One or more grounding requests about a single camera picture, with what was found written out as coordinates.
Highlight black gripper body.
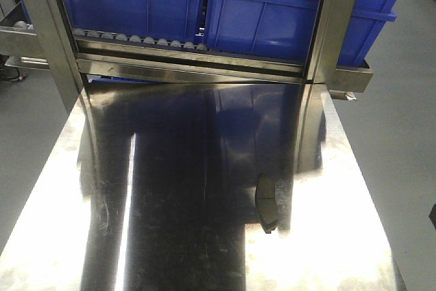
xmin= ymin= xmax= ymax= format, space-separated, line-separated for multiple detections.
xmin=429 ymin=204 xmax=436 ymax=228

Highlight brake pad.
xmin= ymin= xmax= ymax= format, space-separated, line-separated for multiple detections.
xmin=255 ymin=174 xmax=279 ymax=234

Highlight right blue plastic bin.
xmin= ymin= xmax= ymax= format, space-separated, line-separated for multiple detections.
xmin=206 ymin=0 xmax=396 ymax=67

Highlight blue plastic bin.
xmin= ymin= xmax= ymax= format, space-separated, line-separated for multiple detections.
xmin=206 ymin=0 xmax=396 ymax=67
xmin=63 ymin=0 xmax=205 ymax=43

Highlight left blue plastic bin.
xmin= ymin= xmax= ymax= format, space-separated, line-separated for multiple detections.
xmin=63 ymin=0 xmax=205 ymax=43

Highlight stainless steel roller rack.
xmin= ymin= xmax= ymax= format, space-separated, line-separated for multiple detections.
xmin=1 ymin=0 xmax=372 ymax=110

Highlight black floor cables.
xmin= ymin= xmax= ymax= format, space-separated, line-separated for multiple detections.
xmin=0 ymin=65 xmax=28 ymax=83

